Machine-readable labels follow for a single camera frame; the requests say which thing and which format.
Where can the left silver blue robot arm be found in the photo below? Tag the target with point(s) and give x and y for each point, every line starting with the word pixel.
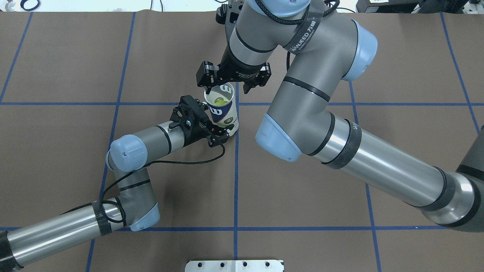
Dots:
pixel 130 200

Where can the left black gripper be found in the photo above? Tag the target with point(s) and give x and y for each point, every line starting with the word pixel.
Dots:
pixel 195 132

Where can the clear tennis ball can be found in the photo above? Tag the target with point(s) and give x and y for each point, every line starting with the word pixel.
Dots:
pixel 225 115

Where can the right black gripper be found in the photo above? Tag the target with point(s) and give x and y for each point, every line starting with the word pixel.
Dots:
pixel 238 70

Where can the white camera mast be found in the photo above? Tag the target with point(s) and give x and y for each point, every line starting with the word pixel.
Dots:
pixel 235 266

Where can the yellow tennis ball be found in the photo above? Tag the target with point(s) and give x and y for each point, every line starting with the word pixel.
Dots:
pixel 220 101

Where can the brown paper table cover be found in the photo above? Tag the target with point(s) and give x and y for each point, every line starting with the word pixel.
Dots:
pixel 73 82

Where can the black box with label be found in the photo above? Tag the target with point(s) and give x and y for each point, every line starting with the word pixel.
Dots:
pixel 386 6

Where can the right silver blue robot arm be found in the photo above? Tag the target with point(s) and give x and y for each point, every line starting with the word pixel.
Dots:
pixel 424 92

